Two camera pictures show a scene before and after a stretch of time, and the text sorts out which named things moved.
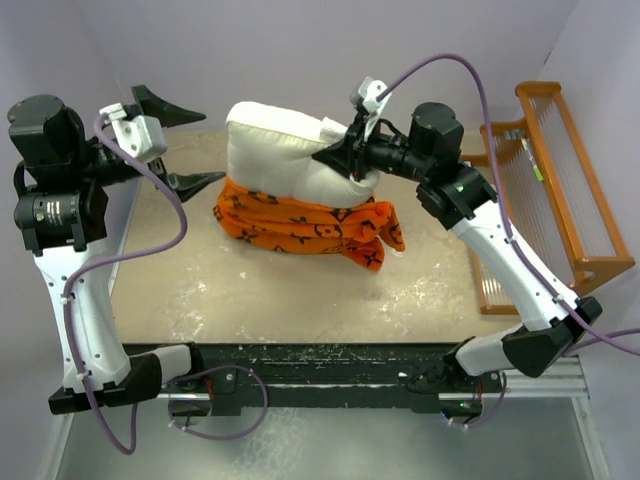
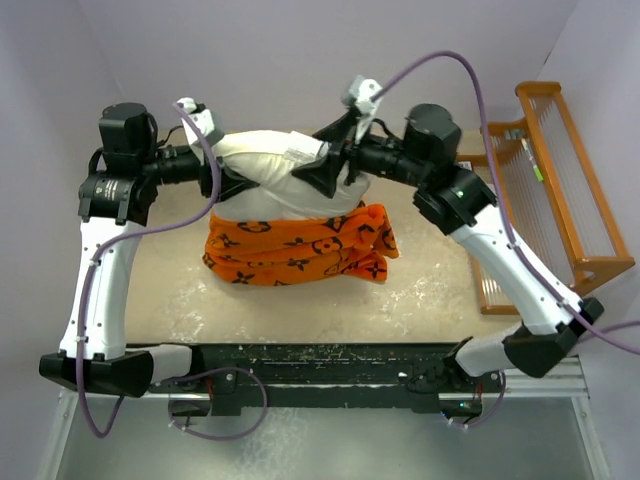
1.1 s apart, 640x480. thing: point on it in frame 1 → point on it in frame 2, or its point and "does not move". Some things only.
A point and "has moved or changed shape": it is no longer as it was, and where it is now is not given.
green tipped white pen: x=527 y=149 does not move
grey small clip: x=514 y=134 does not move
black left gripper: x=168 y=114 → x=231 y=182
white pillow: x=271 y=150 has moved or changed shape
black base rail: x=239 y=375 does not move
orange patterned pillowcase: x=357 y=233 has moved or changed shape
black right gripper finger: x=344 y=156 → x=322 y=173
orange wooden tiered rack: x=555 y=194 does not move
